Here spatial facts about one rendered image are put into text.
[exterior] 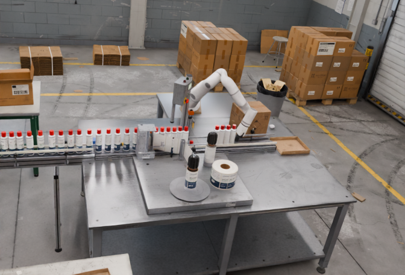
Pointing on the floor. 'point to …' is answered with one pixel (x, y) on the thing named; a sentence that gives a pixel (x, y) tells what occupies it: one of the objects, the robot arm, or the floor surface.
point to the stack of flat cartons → (42, 60)
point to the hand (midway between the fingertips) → (237, 139)
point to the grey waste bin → (271, 102)
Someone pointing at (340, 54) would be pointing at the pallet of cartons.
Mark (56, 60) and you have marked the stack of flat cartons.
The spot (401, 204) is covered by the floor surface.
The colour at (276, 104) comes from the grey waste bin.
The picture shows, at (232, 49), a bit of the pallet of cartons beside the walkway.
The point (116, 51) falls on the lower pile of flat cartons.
